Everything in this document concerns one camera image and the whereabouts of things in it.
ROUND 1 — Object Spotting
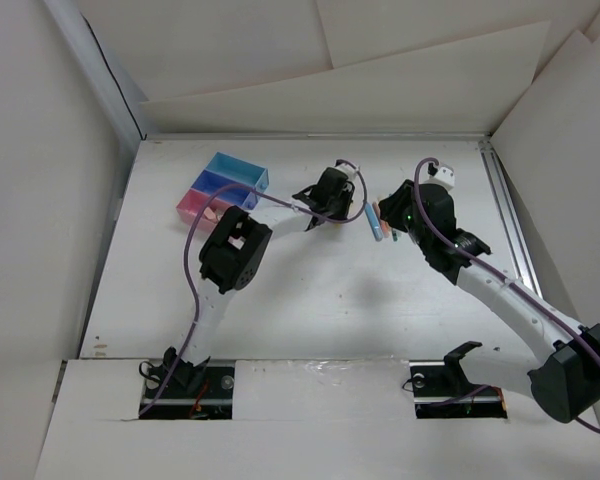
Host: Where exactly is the light blue utility knife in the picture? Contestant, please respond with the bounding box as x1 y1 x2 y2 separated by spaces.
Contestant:
364 202 384 242

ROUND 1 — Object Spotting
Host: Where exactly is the orange highlighter pen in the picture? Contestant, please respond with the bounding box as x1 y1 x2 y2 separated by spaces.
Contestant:
372 201 391 238

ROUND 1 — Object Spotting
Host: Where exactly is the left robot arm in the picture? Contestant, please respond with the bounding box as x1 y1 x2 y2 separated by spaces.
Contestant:
150 160 360 397

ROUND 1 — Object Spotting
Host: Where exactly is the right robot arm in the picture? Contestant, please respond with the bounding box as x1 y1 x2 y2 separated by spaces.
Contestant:
378 180 600 423

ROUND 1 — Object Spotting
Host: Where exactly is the light blue drawer box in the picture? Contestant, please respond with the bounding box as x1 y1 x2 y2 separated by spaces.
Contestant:
205 152 269 192

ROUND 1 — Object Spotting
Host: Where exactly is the dark blue drawer box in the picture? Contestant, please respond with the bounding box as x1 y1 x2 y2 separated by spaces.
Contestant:
191 170 257 210

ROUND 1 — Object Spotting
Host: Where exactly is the pink drawer box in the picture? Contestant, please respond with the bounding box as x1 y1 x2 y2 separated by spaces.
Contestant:
176 188 237 233

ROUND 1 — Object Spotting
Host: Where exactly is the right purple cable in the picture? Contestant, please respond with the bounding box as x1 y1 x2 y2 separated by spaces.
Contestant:
413 157 600 435

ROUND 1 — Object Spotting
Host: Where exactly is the purple cable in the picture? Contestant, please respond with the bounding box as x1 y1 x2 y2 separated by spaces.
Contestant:
139 159 370 419
413 157 600 435

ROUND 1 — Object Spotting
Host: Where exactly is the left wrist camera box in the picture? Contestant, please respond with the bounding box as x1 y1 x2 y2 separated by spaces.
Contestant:
334 159 360 181

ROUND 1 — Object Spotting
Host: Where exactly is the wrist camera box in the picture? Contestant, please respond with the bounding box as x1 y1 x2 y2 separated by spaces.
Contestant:
334 159 360 181
426 162 455 191

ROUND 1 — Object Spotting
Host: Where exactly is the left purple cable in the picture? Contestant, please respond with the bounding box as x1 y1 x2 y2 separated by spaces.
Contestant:
139 159 370 419

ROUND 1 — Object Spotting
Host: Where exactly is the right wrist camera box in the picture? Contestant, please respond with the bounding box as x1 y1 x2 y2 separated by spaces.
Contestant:
426 162 455 191

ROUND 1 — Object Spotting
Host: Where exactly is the aluminium rail right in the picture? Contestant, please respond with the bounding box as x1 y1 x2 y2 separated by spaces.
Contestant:
478 140 542 296

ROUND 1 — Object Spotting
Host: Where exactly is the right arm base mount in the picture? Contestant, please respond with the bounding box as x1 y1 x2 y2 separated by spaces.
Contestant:
401 341 508 420

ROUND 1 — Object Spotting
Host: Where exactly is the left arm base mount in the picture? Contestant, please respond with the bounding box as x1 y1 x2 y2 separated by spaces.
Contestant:
139 361 235 421

